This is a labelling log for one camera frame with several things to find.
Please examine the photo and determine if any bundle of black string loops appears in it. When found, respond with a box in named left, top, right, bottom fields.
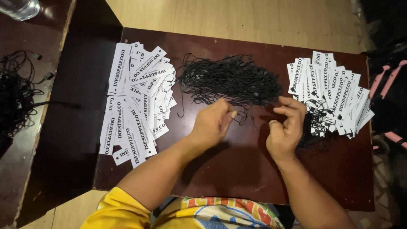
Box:
left=176, top=53, right=283, bottom=118

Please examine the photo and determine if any pile of strung white tags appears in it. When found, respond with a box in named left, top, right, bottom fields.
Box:
left=286, top=51, right=375, bottom=139

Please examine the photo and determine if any clear plastic bottle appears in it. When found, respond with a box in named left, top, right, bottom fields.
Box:
left=0, top=0, right=41, bottom=21

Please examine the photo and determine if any tangled heap of black strings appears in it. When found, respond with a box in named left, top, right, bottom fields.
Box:
left=0, top=50, right=55, bottom=138

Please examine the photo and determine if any yellow printed shirt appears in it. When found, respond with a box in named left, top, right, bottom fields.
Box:
left=80, top=187, right=286, bottom=229

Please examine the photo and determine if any black bag with pink straps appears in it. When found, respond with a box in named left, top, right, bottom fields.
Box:
left=368, top=48, right=407, bottom=150

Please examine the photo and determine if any single black string loop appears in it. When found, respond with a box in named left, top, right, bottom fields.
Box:
left=235, top=108, right=276, bottom=128

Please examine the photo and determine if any person's right hand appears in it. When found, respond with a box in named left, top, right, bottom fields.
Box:
left=266, top=96, right=308, bottom=163

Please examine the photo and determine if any pile of plain white tags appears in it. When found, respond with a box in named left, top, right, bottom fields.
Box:
left=99, top=42, right=177, bottom=169

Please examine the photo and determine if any person's left hand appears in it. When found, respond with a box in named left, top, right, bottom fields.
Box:
left=190, top=98, right=238, bottom=151

